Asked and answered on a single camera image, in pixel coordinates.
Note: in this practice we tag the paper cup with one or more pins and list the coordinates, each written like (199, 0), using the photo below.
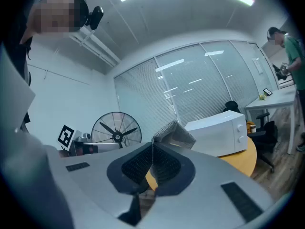
(253, 129)

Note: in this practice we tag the black head-mounted camera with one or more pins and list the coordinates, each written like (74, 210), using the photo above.
(96, 17)

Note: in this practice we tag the grey cloth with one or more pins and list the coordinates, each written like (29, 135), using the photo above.
(176, 132)

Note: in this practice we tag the black standing fan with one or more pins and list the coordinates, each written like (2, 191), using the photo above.
(116, 132)

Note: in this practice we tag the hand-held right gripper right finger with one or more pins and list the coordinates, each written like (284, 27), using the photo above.
(205, 194)

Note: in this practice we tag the white microwave oven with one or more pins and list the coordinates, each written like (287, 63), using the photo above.
(214, 135)

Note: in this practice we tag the small yellow-green object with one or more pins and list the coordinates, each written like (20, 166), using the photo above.
(262, 97)

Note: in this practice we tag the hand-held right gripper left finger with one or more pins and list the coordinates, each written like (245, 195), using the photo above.
(95, 180)

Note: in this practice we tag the white desk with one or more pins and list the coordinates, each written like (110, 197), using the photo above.
(274, 99)

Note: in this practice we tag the black office chair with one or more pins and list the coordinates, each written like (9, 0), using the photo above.
(267, 135)

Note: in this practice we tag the person's head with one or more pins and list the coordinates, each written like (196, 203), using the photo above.
(54, 15)

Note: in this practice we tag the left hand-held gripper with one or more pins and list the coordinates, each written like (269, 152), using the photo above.
(66, 137)

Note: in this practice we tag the round wooden table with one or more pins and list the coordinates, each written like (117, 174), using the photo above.
(186, 85)

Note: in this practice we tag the black framed sign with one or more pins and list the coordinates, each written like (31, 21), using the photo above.
(267, 92)

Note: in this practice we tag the person's black clothing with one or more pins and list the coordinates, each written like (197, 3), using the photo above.
(19, 61)

